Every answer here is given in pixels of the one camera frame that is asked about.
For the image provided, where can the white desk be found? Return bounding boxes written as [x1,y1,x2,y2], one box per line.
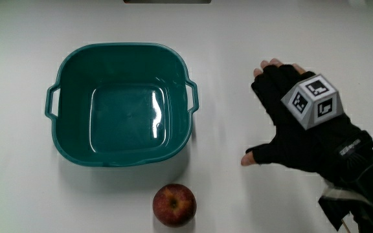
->
[0,0,373,233]

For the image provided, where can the person's right hand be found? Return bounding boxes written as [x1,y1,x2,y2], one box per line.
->
[240,58,373,184]

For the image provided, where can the person's right forearm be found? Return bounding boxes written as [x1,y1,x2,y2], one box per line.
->
[318,149,373,233]

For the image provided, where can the green plastic basin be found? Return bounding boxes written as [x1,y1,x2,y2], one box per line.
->
[44,42,200,168]

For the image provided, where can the red apple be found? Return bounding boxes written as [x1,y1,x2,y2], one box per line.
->
[152,183,198,228]

